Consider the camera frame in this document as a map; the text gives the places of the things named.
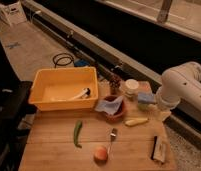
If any yellow corn cob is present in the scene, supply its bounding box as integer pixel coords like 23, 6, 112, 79
124, 118, 149, 127

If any blue object on floor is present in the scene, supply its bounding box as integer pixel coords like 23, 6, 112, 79
74, 59, 89, 67

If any blue yellow sponge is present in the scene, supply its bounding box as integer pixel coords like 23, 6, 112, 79
137, 92, 156, 104

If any peach fruit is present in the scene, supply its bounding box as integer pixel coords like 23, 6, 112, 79
94, 146, 108, 161

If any brown clay bowl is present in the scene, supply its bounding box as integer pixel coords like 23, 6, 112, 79
101, 95, 126, 122

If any blue grey cloth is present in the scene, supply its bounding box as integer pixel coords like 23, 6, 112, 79
95, 96, 123, 115

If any green chili pepper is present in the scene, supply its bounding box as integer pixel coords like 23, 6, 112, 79
73, 121, 82, 148

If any yellow plastic tray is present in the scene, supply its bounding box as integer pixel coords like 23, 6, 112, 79
29, 67, 99, 111

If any black coiled cable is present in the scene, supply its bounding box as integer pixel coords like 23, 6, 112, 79
52, 52, 75, 68

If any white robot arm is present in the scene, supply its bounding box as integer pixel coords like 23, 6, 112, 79
155, 61, 201, 112

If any metal fork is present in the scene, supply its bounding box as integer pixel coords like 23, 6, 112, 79
107, 128, 118, 155

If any black chair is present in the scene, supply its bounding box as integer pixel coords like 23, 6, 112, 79
0, 41, 36, 171

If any white cardboard box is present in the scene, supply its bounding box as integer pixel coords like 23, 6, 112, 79
0, 1, 27, 26

